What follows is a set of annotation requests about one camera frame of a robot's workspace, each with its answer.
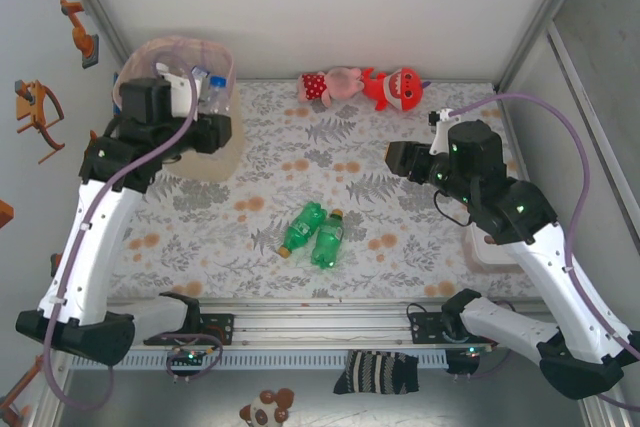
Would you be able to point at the dark blue label water bottle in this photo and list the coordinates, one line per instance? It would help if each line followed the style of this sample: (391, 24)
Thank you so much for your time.
(219, 97)

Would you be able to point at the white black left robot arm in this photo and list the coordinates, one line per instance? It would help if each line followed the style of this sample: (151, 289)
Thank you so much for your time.
(85, 257)

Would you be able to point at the orange robot arm model grey base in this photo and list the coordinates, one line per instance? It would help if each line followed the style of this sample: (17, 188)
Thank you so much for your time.
(80, 37)

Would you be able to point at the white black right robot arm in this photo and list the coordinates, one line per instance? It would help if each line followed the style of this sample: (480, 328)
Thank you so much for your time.
(545, 277)

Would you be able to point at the beige bin with pink liner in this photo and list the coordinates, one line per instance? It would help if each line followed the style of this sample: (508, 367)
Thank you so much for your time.
(220, 167)

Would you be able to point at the red shark plush toy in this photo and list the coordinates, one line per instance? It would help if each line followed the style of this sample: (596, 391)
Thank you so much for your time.
(400, 92)

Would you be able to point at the floral patterned tablecloth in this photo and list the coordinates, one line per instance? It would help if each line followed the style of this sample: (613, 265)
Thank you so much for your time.
(280, 112)

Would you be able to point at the pink pig plush toy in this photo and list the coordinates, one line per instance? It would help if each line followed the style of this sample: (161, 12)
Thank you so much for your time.
(330, 82)

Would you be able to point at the green plastic bottle yellow cap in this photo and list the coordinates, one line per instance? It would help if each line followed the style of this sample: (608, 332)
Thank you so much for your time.
(302, 228)
(329, 239)

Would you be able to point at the white tissue box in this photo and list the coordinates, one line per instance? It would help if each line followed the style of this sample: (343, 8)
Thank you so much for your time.
(487, 259)

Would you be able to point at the black controller board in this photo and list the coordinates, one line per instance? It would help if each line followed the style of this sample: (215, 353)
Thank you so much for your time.
(190, 357)
(462, 362)

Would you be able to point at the black white striped sock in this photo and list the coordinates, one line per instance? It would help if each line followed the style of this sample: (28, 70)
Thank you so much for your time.
(375, 372)

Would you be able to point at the brown white dog plush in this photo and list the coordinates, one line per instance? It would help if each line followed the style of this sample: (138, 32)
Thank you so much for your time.
(265, 409)

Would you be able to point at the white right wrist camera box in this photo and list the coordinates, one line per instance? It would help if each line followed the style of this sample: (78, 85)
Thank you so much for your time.
(441, 134)

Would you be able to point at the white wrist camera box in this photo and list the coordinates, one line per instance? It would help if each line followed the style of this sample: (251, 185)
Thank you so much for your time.
(441, 134)
(180, 94)

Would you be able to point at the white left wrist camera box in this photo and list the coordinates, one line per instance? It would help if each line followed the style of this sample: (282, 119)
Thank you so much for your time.
(180, 94)

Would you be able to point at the orange claw wall model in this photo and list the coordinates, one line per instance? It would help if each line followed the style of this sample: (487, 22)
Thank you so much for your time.
(30, 107)

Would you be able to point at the orange block wall model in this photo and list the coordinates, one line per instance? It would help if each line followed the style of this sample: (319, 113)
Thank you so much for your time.
(5, 214)

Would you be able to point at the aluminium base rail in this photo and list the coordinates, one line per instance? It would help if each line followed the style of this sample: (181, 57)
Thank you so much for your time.
(325, 327)

